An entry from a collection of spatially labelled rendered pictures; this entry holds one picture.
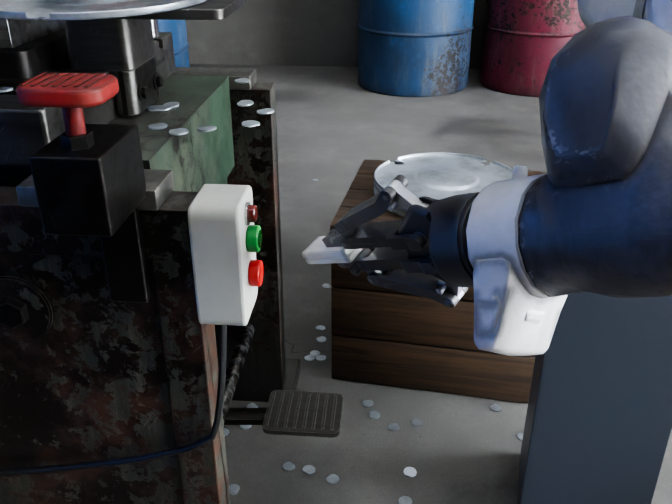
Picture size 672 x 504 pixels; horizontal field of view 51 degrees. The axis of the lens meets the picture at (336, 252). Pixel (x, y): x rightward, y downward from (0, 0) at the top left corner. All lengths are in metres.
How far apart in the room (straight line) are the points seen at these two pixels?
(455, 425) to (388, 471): 0.18
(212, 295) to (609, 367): 0.55
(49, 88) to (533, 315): 0.40
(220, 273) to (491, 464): 0.75
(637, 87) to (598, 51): 0.04
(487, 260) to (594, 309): 0.48
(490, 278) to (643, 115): 0.15
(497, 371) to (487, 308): 0.91
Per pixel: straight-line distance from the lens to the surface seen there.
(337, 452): 1.32
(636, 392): 1.05
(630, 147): 0.45
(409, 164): 1.51
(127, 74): 0.91
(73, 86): 0.60
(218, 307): 0.73
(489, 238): 0.50
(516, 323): 0.52
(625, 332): 0.99
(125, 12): 0.82
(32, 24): 0.98
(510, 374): 1.43
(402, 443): 1.34
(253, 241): 0.71
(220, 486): 0.92
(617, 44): 0.47
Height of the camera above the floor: 0.89
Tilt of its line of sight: 27 degrees down
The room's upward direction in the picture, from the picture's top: straight up
